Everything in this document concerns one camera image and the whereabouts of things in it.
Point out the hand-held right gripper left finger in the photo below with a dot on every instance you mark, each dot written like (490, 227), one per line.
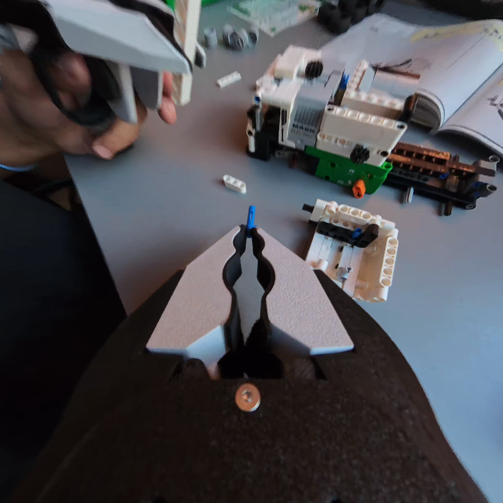
(192, 310)

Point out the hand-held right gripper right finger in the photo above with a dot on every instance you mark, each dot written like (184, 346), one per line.
(306, 310)

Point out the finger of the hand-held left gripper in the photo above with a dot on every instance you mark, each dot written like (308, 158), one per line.
(118, 35)

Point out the small white lego sub-assembly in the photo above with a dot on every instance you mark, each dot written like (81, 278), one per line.
(326, 251)

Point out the long white seven-hole lego beam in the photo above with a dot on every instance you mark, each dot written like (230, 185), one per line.
(192, 23)

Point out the blue lego pin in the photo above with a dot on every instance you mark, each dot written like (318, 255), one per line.
(251, 214)

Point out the person's left forearm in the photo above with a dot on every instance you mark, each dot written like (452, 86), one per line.
(23, 179)

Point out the white flat lego plate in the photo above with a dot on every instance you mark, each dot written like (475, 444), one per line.
(229, 79)

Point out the group of grey lego wheel hubs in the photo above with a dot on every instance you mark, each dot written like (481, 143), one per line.
(235, 37)

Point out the short white three-hole lego beam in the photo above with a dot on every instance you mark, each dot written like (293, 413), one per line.
(234, 188)

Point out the large lego truck model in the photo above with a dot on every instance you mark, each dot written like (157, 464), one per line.
(353, 122)

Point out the lego instruction booklet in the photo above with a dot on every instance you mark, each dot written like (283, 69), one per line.
(452, 70)

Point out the person's left hand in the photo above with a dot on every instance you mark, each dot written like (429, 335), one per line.
(39, 129)

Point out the blue wristband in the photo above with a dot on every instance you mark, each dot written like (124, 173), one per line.
(19, 168)

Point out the person's black clothing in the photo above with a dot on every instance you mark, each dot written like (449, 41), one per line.
(47, 314)

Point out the green and white sticker sheet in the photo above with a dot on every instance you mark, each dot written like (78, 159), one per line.
(275, 15)

